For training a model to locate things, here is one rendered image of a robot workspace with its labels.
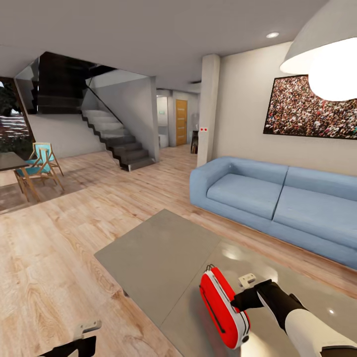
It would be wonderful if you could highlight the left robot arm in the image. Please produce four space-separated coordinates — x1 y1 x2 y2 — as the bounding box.
40 319 102 357

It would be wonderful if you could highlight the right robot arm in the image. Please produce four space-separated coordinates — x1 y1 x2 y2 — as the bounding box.
230 273 357 357

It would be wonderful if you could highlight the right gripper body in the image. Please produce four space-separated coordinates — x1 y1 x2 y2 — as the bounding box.
234 287 262 311

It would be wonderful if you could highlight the radio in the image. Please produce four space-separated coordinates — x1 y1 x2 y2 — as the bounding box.
199 267 250 350

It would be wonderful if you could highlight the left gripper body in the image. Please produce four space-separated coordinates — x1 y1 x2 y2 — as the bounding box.
75 336 97 357

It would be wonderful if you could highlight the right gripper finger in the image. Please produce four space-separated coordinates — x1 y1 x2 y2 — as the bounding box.
230 300 239 309

